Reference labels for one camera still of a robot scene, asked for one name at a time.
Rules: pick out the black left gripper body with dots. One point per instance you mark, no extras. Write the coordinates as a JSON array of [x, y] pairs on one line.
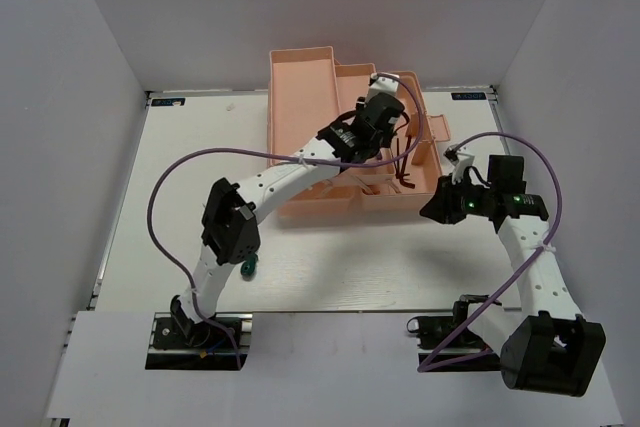
[[378, 145]]

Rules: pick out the long brown hex key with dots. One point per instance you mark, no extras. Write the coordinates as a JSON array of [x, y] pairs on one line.
[[401, 164]]

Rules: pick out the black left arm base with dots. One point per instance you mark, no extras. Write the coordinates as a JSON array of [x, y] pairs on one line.
[[208, 350]]

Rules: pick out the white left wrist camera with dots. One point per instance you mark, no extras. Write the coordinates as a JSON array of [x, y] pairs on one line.
[[383, 83]]

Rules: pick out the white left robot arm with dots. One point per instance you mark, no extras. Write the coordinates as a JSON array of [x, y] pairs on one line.
[[234, 210]]

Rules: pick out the green stubby screwdriver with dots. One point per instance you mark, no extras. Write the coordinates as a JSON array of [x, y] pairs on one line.
[[249, 267]]

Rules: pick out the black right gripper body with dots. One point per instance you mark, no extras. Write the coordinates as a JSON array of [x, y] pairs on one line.
[[461, 199]]

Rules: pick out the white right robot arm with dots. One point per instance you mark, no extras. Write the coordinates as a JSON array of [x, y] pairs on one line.
[[531, 323]]

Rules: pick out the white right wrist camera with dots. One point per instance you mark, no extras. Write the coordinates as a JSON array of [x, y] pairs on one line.
[[461, 159]]

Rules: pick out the pink plastic toolbox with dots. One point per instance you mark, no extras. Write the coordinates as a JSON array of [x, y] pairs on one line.
[[311, 92]]

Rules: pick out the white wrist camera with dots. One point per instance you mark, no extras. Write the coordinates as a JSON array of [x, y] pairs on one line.
[[461, 159], [383, 83]]

